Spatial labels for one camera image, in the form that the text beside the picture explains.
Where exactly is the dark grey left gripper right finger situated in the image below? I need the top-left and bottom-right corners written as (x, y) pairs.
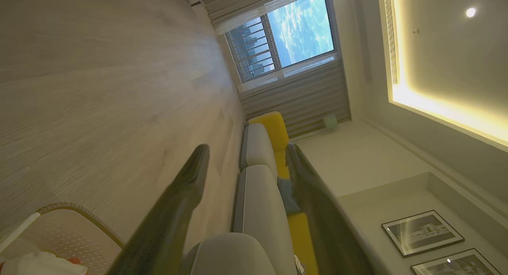
top-left (285, 142), bottom-right (374, 275)

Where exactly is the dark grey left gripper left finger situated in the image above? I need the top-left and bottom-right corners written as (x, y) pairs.
top-left (106, 144), bottom-right (210, 275)

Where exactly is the red and white cloth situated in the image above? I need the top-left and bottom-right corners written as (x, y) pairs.
top-left (0, 249), bottom-right (89, 275)

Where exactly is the grey and yellow sofa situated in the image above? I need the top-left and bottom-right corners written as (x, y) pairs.
top-left (181, 112), bottom-right (320, 275)

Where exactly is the grey cloth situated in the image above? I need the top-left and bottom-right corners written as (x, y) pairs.
top-left (277, 177), bottom-right (301, 216)

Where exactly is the pale green round object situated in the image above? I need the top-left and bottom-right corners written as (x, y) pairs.
top-left (322, 114), bottom-right (339, 131)

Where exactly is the black framed picture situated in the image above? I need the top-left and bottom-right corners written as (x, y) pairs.
top-left (410, 248), bottom-right (503, 275)
top-left (381, 210), bottom-right (465, 258)

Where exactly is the white perforated laundry basket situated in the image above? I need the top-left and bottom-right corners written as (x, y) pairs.
top-left (0, 202), bottom-right (126, 275)

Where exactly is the beige striped curtain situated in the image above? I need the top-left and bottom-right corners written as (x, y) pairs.
top-left (237, 60), bottom-right (352, 139)
top-left (204, 0), bottom-right (324, 36)

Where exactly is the window with railing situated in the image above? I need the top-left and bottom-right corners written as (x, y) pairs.
top-left (224, 0), bottom-right (340, 83)

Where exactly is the ceiling air vent strip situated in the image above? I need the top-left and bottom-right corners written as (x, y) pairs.
top-left (382, 0), bottom-right (400, 85)

